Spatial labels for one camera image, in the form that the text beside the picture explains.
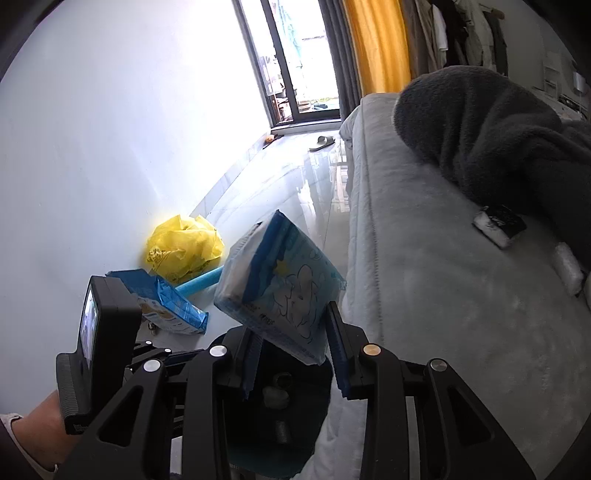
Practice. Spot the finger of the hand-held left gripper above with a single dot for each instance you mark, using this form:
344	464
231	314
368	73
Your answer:
180	354

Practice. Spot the blue and white tissue pack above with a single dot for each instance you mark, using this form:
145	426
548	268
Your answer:
277	286

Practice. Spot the white desk organiser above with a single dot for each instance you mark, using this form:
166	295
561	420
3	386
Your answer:
551	74

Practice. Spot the yellow plastic bag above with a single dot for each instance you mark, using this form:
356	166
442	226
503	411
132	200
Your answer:
184	249

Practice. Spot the person's left forearm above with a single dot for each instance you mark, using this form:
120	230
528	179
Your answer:
39	429

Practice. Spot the wide grey curtain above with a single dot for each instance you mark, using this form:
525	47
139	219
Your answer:
411	37

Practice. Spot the narrow grey curtain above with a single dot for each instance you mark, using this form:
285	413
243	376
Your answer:
339	50

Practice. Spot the blue snack bag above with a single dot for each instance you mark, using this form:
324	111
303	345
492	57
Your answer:
171	307

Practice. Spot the blue toy stick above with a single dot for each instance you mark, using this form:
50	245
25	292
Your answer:
198	282

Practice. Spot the yellow curtain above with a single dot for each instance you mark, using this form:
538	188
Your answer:
378	46

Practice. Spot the black and white tissue pack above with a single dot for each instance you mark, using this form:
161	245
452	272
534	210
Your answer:
501	224

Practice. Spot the grey slipper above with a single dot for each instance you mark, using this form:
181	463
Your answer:
322	143

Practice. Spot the beige coat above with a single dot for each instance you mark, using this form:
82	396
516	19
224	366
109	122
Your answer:
429	37

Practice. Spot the white dressing table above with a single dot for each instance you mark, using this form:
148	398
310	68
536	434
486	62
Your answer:
569	102

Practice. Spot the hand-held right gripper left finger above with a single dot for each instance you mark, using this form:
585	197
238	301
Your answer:
251	369

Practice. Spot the black garment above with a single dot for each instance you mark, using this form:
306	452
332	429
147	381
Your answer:
455	32

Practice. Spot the glass sliding door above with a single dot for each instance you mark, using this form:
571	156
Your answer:
300	60

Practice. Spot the black trash bin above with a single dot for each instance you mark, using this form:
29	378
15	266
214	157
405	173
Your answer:
304	415

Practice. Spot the small brown object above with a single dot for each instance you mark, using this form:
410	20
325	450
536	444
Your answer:
268	140

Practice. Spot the bed with grey plush cover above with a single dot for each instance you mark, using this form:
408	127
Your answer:
438	346

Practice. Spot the dark grey fleece blanket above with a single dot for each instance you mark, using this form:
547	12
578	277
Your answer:
498	134

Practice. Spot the white table lamp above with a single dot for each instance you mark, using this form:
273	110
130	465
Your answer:
577	82

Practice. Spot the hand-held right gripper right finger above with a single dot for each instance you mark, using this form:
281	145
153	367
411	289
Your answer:
340	367

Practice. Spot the dark grey trousers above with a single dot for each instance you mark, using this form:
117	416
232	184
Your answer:
498	41

